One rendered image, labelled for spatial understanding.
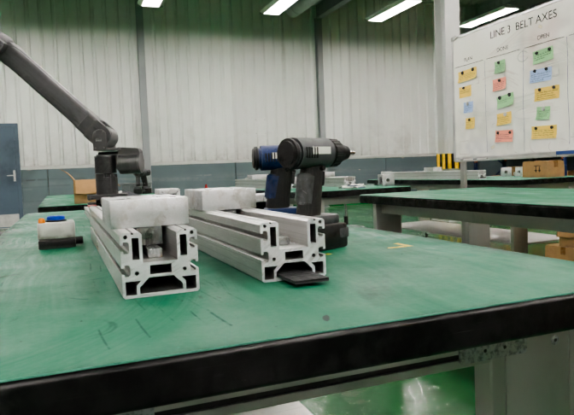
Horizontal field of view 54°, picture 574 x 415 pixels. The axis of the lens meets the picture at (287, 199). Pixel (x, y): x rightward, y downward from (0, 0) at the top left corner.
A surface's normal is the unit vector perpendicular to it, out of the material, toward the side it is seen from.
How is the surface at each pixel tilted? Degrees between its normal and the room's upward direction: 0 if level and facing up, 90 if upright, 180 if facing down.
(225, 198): 90
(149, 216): 90
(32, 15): 90
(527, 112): 90
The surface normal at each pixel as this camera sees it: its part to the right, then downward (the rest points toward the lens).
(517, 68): -0.93, 0.06
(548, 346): 0.37, 0.04
